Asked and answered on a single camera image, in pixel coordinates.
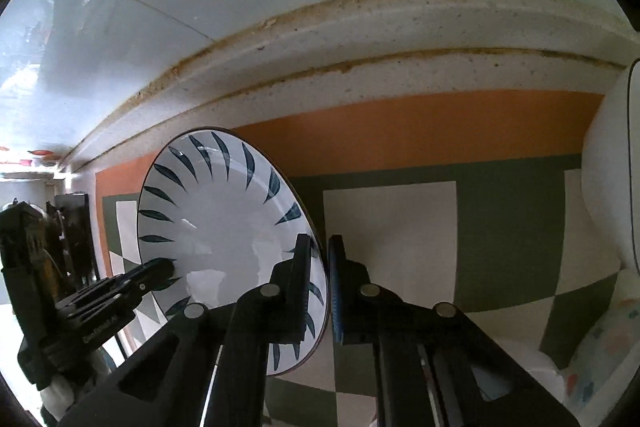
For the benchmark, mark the white plate with leaf pattern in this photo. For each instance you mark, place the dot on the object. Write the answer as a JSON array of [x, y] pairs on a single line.
[[225, 227]]

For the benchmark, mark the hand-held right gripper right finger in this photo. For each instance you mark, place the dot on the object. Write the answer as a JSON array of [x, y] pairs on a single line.
[[336, 302]]

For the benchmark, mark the white bowl with blue line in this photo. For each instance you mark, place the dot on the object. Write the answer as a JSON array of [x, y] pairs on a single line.
[[615, 167]]

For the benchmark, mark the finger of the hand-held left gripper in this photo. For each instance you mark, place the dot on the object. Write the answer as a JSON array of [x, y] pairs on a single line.
[[150, 292], [150, 269]]

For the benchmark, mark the green white checkered tablecloth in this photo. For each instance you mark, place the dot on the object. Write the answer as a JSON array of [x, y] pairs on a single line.
[[390, 227]]

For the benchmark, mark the white dotted bowl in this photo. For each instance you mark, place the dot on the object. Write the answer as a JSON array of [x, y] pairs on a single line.
[[605, 357]]

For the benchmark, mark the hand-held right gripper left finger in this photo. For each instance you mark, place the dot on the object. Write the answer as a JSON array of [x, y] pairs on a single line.
[[300, 279]]

